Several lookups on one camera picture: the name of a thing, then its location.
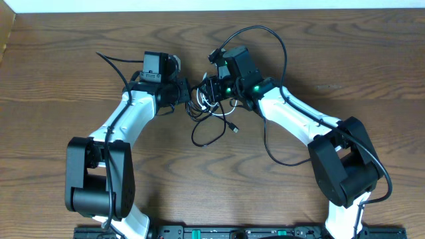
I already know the black usb cable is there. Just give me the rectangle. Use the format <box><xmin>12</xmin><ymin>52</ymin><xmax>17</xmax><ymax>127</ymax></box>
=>
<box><xmin>185</xmin><ymin>79</ymin><xmax>312</xmax><ymax>167</ymax></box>

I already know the white usb cable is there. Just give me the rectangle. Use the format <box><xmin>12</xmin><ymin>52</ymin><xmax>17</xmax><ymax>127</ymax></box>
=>
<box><xmin>195</xmin><ymin>72</ymin><xmax>238</xmax><ymax>117</ymax></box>

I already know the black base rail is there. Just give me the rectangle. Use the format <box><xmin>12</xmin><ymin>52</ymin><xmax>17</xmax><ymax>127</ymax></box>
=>
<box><xmin>72</xmin><ymin>224</ymin><xmax>408</xmax><ymax>239</ymax></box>

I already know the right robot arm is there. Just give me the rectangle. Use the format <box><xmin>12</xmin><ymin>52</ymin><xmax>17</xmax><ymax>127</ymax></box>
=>
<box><xmin>203</xmin><ymin>46</ymin><xmax>384</xmax><ymax>238</ymax></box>

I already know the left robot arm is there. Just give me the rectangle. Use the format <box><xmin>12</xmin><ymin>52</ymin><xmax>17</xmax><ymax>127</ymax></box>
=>
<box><xmin>64</xmin><ymin>51</ymin><xmax>190</xmax><ymax>238</ymax></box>

